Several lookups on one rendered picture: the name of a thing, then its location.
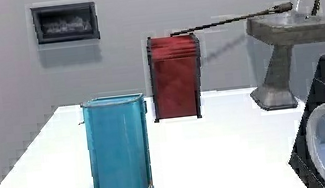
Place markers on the blue trash can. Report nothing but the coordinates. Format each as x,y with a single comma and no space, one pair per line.
119,153

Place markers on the red laundry hamper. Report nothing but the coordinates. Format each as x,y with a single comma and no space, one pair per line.
175,80

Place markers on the long dark scrub brush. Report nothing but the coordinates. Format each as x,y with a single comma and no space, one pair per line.
229,20

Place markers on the black sink faucet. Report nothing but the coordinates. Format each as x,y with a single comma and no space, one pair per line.
312,1

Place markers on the black framed wall picture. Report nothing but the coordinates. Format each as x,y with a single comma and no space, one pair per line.
65,23

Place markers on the grey pedestal sink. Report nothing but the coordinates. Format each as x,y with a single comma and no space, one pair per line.
280,56

